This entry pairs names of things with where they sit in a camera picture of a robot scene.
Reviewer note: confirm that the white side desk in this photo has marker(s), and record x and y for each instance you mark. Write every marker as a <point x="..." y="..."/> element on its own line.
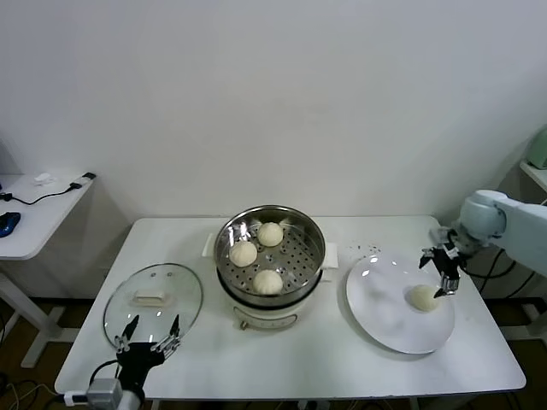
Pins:
<point x="47" y="222"/>

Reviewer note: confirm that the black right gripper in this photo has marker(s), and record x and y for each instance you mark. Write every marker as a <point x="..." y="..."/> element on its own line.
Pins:
<point x="446" y="260"/>

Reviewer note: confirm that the crumpled white tissue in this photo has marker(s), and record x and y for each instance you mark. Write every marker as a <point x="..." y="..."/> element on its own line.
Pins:
<point x="42" y="178"/>

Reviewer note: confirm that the white steamed baozi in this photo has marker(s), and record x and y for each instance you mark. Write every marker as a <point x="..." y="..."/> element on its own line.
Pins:
<point x="423" y="299"/>
<point x="270" y="234"/>
<point x="243" y="254"/>
<point x="268" y="282"/>

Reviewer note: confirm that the white round plate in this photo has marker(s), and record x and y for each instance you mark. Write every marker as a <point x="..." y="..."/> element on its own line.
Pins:
<point x="376" y="307"/>

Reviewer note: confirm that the glass pot lid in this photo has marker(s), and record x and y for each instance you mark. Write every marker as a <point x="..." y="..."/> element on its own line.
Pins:
<point x="171" y="282"/>

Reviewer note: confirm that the white side table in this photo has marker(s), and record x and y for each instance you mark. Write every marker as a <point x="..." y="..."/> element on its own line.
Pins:
<point x="536" y="175"/>

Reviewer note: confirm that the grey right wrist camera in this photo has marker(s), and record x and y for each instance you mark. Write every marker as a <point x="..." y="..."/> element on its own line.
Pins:
<point x="438" y="234"/>

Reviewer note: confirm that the stainless steel steamer basket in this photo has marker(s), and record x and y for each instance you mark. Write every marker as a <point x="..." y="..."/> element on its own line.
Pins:
<point x="299" y="256"/>

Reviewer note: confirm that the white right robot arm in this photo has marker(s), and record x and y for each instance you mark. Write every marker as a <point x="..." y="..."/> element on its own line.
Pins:
<point x="487" y="213"/>

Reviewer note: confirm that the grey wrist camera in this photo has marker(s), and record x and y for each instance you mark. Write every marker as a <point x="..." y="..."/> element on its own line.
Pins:
<point x="438" y="234"/>
<point x="104" y="390"/>

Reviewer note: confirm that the blue computer mouse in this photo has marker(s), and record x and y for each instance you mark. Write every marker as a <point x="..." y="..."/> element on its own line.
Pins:
<point x="9" y="223"/>

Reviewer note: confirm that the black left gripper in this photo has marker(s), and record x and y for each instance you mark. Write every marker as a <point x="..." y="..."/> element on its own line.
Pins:
<point x="137" y="359"/>

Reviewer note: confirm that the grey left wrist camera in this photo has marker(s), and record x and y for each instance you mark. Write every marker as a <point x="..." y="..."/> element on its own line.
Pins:
<point x="104" y="390"/>

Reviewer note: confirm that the pale green appliance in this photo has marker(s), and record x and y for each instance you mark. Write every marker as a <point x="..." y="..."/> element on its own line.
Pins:
<point x="540" y="149"/>

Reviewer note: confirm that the white electric cooker base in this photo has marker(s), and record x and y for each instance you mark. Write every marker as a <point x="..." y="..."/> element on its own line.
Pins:
<point x="265" y="318"/>

